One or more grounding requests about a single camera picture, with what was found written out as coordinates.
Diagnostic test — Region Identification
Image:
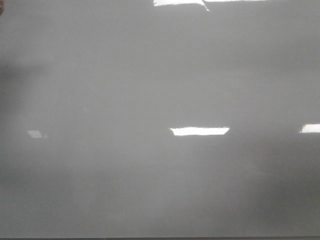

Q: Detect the white whiteboard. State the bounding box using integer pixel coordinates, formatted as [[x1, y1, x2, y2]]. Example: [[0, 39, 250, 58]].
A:
[[0, 0, 320, 238]]

